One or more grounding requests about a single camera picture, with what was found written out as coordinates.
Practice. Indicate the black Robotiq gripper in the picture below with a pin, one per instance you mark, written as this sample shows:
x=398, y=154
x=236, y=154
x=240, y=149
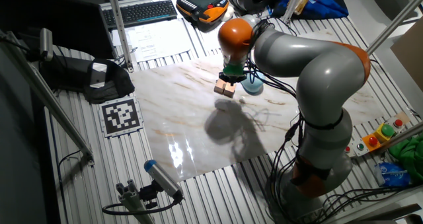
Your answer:
x=231, y=78

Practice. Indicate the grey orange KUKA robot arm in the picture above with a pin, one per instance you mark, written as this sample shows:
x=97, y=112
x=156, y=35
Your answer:
x=324, y=72

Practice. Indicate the light blue piggy bank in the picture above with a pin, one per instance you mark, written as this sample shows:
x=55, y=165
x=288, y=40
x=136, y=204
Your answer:
x=252, y=85

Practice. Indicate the wooden coin holder block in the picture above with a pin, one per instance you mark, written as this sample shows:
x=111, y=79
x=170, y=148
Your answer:
x=224, y=90

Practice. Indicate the white round object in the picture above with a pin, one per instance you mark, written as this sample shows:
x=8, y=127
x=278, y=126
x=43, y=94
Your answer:
x=228, y=13

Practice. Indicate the white printed paper sheet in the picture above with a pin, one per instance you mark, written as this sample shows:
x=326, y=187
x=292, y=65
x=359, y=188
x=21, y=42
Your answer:
x=162, y=40

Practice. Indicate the black orange teach pendant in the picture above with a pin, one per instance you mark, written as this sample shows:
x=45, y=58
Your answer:
x=201, y=6

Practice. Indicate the gold foil packet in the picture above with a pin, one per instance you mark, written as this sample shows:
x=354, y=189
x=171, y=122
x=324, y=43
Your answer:
x=302, y=4

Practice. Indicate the black computer keyboard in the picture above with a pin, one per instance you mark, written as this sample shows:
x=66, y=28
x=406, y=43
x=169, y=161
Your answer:
x=138, y=14

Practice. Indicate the black white fiducial marker board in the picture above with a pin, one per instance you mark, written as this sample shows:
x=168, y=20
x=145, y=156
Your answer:
x=120, y=116

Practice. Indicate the black fabric bag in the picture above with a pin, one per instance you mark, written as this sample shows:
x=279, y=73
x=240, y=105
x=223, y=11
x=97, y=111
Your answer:
x=112, y=85

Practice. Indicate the blue cloth bag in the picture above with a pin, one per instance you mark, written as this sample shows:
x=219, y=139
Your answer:
x=320, y=6

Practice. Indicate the grey white box in bag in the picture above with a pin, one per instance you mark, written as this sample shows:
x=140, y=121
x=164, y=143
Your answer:
x=98, y=74

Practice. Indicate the grey box small buttons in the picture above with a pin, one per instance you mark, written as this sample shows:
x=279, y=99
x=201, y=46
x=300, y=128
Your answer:
x=355, y=148

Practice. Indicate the short aluminium profile stand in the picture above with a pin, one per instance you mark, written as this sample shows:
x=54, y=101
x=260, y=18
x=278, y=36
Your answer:
x=132, y=201

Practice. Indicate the orange box red button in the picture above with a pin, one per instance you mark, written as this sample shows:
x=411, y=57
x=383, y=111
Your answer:
x=372, y=141

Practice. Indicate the yellow box green button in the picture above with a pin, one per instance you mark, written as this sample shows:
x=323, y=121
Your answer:
x=386, y=131

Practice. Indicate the beige box red button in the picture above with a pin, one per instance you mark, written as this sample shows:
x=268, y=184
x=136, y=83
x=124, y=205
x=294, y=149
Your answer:
x=398, y=122

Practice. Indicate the brown cardboard sheet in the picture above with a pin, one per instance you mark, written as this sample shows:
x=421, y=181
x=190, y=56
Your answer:
x=409, y=55

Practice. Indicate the button control box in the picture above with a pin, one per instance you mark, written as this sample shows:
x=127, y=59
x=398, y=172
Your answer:
x=409, y=133

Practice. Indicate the blue plastic bag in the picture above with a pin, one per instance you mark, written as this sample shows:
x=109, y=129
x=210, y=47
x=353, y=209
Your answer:
x=393, y=174

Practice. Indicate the black computer monitor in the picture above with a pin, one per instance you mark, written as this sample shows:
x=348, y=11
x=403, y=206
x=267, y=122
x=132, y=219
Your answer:
x=49, y=22

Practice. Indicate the green cloth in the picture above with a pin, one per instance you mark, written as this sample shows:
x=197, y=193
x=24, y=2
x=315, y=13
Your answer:
x=409, y=154

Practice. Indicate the aluminium frame profile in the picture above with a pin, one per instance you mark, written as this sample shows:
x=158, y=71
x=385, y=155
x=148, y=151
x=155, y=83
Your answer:
x=119, y=22
x=49, y=98
x=393, y=22
x=292, y=4

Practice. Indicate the grey camera with blue cap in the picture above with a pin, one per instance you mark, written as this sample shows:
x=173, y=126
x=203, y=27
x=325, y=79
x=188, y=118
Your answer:
x=162, y=179

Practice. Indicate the small grey mounted camera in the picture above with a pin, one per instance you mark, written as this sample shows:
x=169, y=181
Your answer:
x=46, y=44

